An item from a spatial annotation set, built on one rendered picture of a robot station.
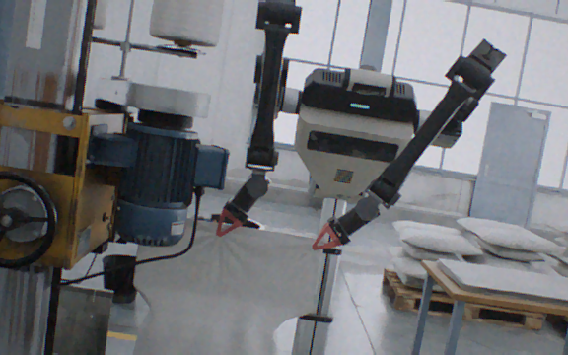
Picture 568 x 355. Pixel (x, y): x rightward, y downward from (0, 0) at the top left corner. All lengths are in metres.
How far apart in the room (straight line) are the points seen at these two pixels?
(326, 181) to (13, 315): 1.19
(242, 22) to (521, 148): 4.79
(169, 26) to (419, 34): 8.67
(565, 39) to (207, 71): 5.63
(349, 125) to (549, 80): 8.69
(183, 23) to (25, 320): 0.71
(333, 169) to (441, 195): 8.03
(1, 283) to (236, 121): 8.45
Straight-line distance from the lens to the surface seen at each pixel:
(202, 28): 1.44
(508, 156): 10.31
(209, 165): 1.35
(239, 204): 1.65
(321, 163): 2.11
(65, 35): 1.28
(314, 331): 2.34
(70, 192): 1.28
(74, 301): 2.17
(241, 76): 9.69
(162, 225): 1.31
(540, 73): 10.54
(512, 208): 10.43
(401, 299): 5.11
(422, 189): 10.02
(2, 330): 1.40
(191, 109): 1.28
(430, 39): 10.01
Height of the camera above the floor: 1.41
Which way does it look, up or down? 6 degrees down
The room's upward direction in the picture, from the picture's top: 9 degrees clockwise
